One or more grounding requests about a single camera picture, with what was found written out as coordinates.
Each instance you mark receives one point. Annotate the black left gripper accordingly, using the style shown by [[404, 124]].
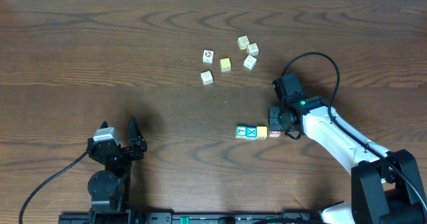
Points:
[[124, 151]]

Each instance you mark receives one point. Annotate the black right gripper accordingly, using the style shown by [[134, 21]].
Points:
[[273, 123]]

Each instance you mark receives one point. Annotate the red block letter M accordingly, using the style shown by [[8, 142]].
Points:
[[275, 133]]

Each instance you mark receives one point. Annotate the plain yellow wooden block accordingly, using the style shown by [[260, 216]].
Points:
[[262, 132]]

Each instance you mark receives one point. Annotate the blue block letter X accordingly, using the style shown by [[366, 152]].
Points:
[[251, 133]]

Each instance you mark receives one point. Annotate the green block letter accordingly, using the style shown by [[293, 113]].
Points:
[[241, 132]]

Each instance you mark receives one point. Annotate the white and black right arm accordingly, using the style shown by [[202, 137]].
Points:
[[386, 186]]

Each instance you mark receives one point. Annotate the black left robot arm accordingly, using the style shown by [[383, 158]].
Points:
[[110, 187]]

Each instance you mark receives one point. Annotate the white block bird drawing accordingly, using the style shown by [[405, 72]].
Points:
[[250, 62]]

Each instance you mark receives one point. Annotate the tan block letter K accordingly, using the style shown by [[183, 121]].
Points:
[[253, 49]]

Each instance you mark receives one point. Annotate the yellow top wooden block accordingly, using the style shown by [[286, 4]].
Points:
[[225, 64]]

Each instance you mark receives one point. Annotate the tan block top back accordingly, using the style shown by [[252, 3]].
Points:
[[243, 42]]

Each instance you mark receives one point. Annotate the white block letter W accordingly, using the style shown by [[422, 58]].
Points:
[[206, 78]]

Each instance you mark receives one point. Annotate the white block red circle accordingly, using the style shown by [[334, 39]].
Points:
[[208, 56]]

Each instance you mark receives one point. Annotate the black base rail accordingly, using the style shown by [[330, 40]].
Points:
[[188, 218]]

